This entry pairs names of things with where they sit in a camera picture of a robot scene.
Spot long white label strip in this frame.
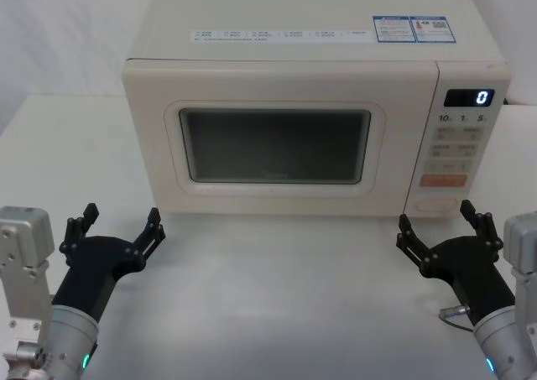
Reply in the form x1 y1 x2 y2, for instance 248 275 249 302
190 28 375 44

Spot oven control panel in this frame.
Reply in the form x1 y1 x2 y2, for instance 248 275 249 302
404 62 513 220

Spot cream microwave oven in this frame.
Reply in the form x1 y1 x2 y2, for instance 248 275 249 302
121 0 514 220

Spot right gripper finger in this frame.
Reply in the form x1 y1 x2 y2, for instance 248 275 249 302
459 199 504 262
395 213 442 274

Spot cream oven door with window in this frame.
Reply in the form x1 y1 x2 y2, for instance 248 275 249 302
122 58 441 218

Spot white table cloth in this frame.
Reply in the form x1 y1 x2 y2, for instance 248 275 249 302
0 94 537 380

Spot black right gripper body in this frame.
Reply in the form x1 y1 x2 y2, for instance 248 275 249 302
418 234 517 327

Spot white curtain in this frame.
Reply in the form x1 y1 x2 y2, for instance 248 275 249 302
0 0 537 134

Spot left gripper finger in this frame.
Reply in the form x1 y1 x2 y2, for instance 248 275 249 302
59 202 101 265
127 206 167 271

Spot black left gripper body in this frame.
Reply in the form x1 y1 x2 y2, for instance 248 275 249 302
50 235 146 325

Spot thin cable with silver plug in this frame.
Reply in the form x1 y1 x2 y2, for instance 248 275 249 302
438 306 477 331

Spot blue bordered sticker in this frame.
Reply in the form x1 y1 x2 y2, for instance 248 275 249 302
372 13 457 44

